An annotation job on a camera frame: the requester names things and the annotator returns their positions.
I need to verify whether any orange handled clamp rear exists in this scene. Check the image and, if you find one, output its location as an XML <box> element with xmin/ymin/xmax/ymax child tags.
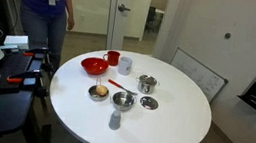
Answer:
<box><xmin>23</xmin><ymin>48</ymin><xmax>48</xmax><ymax>59</ymax></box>

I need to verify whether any white mug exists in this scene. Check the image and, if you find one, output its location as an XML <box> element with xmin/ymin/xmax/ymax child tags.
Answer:
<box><xmin>118</xmin><ymin>57</ymin><xmax>133</xmax><ymax>75</ymax></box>

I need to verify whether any whiteboard leaning on wall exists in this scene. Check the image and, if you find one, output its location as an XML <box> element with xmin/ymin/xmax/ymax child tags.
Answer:
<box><xmin>171</xmin><ymin>48</ymin><xmax>228</xmax><ymax>102</ymax></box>

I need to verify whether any white box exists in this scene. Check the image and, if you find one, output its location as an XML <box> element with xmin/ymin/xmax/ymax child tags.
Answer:
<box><xmin>4</xmin><ymin>35</ymin><xmax>29</xmax><ymax>50</ymax></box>

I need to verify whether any red plastic bowl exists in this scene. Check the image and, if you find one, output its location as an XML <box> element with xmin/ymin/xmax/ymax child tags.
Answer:
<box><xmin>81</xmin><ymin>57</ymin><xmax>109</xmax><ymax>75</ymax></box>

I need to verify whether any steel pot lid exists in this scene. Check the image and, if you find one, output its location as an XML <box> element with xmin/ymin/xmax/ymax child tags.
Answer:
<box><xmin>140</xmin><ymin>96</ymin><xmax>159</xmax><ymax>110</ymax></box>

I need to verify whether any red mug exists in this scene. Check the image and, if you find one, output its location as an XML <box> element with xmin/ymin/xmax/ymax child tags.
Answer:
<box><xmin>103</xmin><ymin>50</ymin><xmax>120</xmax><ymax>66</ymax></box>

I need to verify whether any black side table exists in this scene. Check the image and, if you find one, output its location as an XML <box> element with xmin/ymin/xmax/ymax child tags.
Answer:
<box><xmin>0</xmin><ymin>50</ymin><xmax>53</xmax><ymax>143</ymax></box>

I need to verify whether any steel bowl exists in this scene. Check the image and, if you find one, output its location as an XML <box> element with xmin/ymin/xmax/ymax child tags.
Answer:
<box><xmin>110</xmin><ymin>91</ymin><xmax>136</xmax><ymax>112</ymax></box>

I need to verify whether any orange handled clamp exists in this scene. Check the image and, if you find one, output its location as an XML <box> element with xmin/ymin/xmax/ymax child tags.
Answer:
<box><xmin>7</xmin><ymin>69</ymin><xmax>43</xmax><ymax>83</ymax></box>
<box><xmin>23</xmin><ymin>48</ymin><xmax>48</xmax><ymax>59</ymax></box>

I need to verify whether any small steel strainer pan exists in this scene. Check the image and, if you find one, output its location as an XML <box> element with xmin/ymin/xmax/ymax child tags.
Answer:
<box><xmin>88</xmin><ymin>77</ymin><xmax>109</xmax><ymax>102</ymax></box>

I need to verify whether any grey plastic cup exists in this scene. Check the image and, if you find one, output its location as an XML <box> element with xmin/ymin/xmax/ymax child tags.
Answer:
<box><xmin>108</xmin><ymin>110</ymin><xmax>122</xmax><ymax>130</ymax></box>

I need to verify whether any person in purple shirt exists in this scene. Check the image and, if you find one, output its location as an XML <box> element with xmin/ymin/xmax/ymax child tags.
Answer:
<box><xmin>20</xmin><ymin>0</ymin><xmax>74</xmax><ymax>70</ymax></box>

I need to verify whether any steel pot with handles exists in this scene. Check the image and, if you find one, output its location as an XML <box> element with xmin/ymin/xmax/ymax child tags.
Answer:
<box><xmin>136</xmin><ymin>75</ymin><xmax>160</xmax><ymax>95</ymax></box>

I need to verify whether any yellow ball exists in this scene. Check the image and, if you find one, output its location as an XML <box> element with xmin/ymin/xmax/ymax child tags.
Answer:
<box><xmin>96</xmin><ymin>85</ymin><xmax>107</xmax><ymax>96</ymax></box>

